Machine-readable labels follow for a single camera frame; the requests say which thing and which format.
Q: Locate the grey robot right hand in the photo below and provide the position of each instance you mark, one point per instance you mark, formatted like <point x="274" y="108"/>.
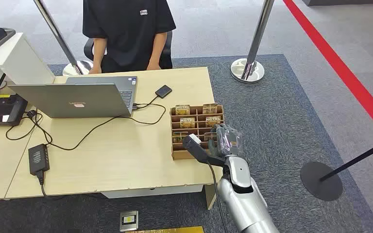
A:
<point x="226" y="141"/>

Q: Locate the person's left hand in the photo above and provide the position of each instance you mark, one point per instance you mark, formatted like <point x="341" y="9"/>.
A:
<point x="153" y="67"/>

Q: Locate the person's right hand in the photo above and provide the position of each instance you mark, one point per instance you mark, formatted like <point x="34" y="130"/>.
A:
<point x="94" y="70"/>

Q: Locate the person's right forearm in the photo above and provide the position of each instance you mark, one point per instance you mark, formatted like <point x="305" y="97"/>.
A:
<point x="98" y="53"/>

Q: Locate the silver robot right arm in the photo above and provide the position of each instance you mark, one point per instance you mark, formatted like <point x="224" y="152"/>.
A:
<point x="242" y="199"/>

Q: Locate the person's left forearm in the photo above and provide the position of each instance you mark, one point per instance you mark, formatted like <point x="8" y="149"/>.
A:
<point x="157" y="48"/>

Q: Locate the black card reader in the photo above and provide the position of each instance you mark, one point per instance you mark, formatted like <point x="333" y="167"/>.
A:
<point x="163" y="91"/>

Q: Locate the person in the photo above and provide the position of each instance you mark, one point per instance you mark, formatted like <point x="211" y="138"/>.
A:
<point x="128" y="32"/>

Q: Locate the wooden card holder rack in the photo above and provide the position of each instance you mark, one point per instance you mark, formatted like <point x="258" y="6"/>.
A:
<point x="180" y="153"/>

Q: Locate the grey laptop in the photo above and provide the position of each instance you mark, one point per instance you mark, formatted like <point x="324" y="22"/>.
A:
<point x="77" y="99"/>

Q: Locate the wooden desk leg panel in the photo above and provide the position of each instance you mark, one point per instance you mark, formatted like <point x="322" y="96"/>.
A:
<point x="210" y="196"/>

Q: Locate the dark grey rug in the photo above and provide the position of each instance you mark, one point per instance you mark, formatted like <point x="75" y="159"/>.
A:
<point x="276" y="112"/>

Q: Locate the white desk underframe beam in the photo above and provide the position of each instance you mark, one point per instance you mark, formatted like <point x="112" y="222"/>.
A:
<point x="151" y="191"/>

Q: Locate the black controller with antenna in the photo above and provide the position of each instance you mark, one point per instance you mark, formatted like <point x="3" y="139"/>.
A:
<point x="1" y="109"/>

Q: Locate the black power adapter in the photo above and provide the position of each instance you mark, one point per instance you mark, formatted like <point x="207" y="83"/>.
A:
<point x="38" y="159"/>

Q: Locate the gold floor strip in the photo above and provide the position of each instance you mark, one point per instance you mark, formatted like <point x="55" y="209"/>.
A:
<point x="167" y="230"/>

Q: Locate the metal floor socket plate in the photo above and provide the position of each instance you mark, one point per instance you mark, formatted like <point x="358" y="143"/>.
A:
<point x="129" y="221"/>

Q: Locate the red barrier belt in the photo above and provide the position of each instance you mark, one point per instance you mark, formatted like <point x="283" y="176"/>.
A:
<point x="341" y="67"/>

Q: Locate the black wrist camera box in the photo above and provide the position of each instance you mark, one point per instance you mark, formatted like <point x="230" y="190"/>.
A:
<point x="195" y="148"/>

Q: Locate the chrome stanchion post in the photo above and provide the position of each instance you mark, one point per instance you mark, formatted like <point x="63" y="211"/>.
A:
<point x="254" y="41"/>
<point x="57" y="35"/>

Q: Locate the white pedestal cabinet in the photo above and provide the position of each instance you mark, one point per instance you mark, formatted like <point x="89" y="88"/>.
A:
<point x="16" y="61"/>

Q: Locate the black stanchion post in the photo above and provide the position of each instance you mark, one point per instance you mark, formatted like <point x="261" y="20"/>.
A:
<point x="321" y="181"/>

